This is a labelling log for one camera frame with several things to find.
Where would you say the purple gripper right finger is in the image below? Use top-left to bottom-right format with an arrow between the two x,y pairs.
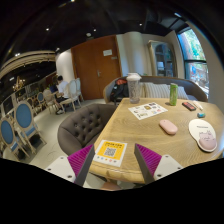
134,144 -> 162,184

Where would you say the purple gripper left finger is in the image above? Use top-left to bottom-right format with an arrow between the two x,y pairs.
68,144 -> 95,186

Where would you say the pink computer mouse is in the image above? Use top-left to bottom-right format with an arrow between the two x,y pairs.
159,119 -> 178,135

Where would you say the white cat mouse pad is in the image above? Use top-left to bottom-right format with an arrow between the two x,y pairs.
188,119 -> 217,152

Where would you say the yellow QR code sticker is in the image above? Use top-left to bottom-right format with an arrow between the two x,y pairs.
93,140 -> 127,167

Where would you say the grey tufted armchair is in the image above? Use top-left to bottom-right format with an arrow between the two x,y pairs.
57,104 -> 116,155

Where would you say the white menu sheet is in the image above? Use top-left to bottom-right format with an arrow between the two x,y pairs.
129,102 -> 167,120

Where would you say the seated person in white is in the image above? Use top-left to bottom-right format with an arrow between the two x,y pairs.
55,76 -> 69,115

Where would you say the black red phone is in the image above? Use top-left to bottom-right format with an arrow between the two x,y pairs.
182,102 -> 196,111

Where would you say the small teal object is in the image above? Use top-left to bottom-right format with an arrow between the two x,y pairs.
197,113 -> 206,118

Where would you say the striped cushion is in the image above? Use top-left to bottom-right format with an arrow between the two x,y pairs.
140,82 -> 189,99

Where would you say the blue round-back chair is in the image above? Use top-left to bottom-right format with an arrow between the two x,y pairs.
0,118 -> 28,160
14,101 -> 46,153

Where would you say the wrapped chopsticks packet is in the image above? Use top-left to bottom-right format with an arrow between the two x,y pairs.
193,101 -> 203,111

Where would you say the white chair near door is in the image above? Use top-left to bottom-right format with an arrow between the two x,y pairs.
60,80 -> 79,110

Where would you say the blue round-back chair front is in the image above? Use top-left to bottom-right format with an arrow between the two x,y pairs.
0,118 -> 28,160

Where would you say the black backpack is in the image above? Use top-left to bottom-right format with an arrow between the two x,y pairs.
110,79 -> 129,103

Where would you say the green can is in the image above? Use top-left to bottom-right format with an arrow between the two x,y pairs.
169,83 -> 178,106

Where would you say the clear shaker bottle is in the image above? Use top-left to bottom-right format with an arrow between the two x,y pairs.
126,73 -> 141,104

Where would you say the grey curved sofa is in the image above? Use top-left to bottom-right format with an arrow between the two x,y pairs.
103,76 -> 208,103

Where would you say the cream display cabinet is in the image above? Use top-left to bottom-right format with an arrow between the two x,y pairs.
148,40 -> 177,77

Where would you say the wooden double door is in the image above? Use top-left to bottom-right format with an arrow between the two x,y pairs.
71,35 -> 121,100

